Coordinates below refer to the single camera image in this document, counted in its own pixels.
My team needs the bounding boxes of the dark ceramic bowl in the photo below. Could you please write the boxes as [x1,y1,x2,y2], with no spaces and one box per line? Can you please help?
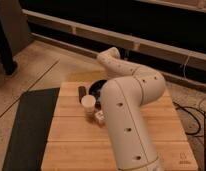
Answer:
[89,80,106,99]

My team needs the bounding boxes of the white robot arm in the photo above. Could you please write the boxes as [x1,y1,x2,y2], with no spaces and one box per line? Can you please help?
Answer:
[97,47,165,171]

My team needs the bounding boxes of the white plastic cup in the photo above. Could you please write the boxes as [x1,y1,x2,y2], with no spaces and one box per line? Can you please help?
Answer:
[81,95,96,115]

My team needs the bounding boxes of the white remote controller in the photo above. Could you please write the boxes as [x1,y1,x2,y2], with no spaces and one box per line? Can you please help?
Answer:
[95,111,105,125]

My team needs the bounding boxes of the black floor mat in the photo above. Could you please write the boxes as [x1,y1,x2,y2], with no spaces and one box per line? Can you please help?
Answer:
[2,88,59,171]

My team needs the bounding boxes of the grey cabinet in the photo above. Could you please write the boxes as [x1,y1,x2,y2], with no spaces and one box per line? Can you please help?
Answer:
[0,0,32,55]

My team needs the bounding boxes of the black cables on floor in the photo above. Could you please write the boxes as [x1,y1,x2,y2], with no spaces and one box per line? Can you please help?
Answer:
[172,101,206,171]

